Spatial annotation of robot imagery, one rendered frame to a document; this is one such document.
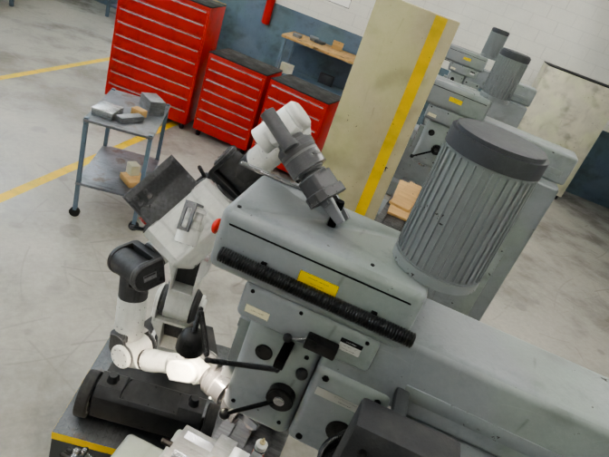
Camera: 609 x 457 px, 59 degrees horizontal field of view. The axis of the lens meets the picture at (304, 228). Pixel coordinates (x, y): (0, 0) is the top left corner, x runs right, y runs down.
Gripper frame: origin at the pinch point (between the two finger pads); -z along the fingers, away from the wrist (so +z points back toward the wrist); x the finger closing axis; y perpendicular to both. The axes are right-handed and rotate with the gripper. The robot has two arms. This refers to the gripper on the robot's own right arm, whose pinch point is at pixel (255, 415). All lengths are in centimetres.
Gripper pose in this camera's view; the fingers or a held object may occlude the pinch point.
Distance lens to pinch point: 161.9
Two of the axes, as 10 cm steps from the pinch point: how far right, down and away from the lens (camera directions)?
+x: 5.4, -2.5, 8.1
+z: -7.8, -5.1, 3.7
